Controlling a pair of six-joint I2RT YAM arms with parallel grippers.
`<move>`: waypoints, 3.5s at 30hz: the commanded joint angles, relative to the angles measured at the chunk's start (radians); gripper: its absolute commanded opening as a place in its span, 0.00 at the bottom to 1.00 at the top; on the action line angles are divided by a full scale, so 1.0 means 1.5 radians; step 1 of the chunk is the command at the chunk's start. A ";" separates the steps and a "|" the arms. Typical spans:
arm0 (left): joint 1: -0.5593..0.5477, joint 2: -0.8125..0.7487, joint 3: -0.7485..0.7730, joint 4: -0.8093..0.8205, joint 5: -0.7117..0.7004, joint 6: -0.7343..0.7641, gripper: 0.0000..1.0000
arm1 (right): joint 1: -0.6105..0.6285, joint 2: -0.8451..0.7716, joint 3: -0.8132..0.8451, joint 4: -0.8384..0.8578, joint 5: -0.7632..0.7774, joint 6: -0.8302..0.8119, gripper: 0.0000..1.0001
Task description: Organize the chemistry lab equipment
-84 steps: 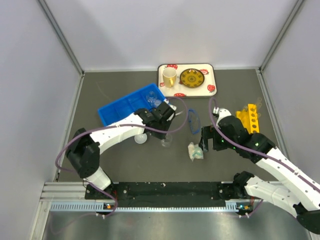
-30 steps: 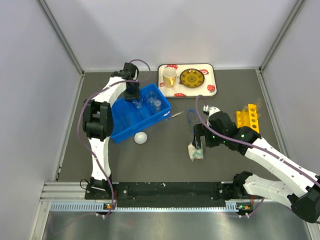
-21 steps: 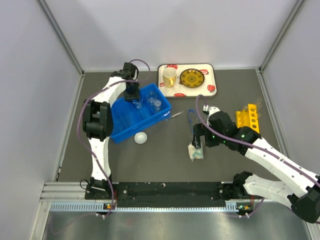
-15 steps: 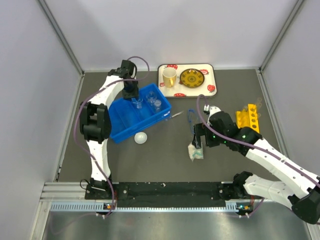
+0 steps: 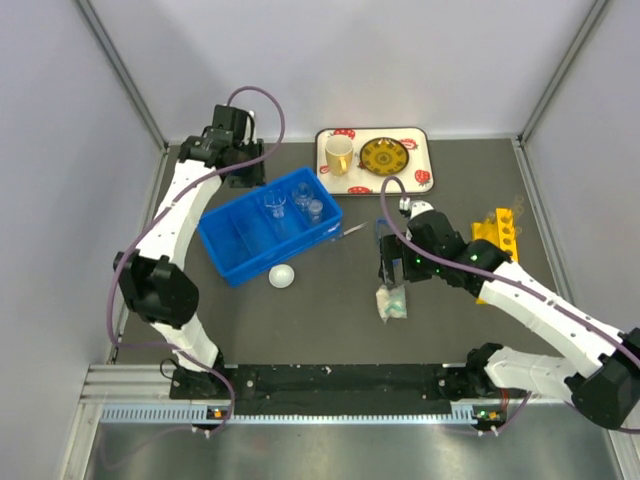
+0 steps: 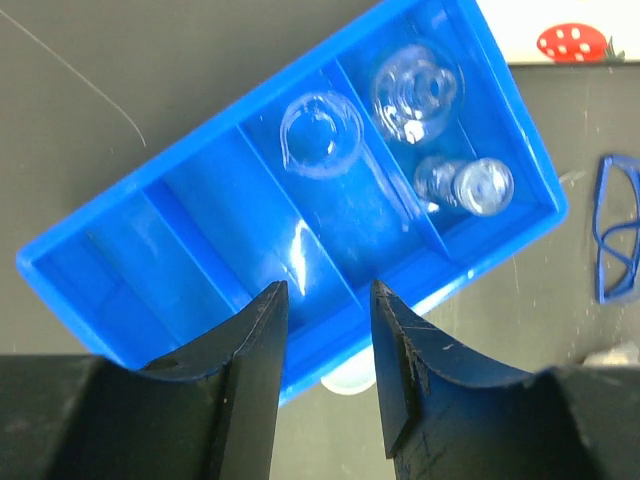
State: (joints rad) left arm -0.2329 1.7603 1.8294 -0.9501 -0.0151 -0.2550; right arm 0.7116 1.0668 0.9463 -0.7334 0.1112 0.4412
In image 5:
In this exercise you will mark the yellow ceramic mug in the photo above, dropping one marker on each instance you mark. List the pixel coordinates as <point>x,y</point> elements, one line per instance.
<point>339,151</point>

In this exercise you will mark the blue frame safety goggles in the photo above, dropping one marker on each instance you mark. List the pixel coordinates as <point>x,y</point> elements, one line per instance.
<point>381,227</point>

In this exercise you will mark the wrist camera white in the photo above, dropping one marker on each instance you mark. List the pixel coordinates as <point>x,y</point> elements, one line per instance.
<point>250,130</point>
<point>412,208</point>

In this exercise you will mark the round glass flask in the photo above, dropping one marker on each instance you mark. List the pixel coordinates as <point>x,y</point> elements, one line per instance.
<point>302,195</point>

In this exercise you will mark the strawberry pattern white tray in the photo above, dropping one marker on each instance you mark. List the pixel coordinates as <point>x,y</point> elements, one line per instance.
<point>417,177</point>

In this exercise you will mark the small glass beaker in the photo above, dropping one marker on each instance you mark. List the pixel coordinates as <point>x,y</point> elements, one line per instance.
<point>315,211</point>

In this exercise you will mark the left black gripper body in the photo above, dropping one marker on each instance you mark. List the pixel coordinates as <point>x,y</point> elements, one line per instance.
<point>246,176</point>

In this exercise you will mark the yellow black patterned plate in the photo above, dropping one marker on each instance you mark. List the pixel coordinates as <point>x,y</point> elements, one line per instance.
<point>384,156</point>

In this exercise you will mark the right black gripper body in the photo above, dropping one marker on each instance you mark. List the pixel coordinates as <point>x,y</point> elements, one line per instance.
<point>417,265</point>

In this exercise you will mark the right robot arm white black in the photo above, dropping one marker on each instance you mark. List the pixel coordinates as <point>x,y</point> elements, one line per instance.
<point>596,369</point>

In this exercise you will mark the yellow test tube rack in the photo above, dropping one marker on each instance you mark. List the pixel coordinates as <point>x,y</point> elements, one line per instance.
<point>500,234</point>

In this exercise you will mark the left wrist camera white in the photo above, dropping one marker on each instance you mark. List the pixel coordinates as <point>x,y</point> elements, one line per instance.
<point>250,130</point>

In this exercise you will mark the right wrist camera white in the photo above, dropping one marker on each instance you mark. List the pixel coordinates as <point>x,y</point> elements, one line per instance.
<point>412,208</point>

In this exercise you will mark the clear glass beaker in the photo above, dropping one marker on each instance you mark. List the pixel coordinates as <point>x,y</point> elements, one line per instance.
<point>275,202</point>

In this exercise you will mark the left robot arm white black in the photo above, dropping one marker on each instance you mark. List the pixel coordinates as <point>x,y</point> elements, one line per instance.
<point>152,281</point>

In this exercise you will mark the blue plastic compartment bin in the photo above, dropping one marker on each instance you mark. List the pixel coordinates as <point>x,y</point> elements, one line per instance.
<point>243,240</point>

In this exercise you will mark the plastic bag with gloves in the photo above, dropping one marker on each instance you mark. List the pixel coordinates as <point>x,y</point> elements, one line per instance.
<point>391,303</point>

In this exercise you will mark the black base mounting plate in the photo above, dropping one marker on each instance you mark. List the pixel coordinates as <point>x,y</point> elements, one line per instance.
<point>336,390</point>

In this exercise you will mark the white round dish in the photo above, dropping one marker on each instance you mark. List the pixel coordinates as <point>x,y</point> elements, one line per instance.
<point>281,276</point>

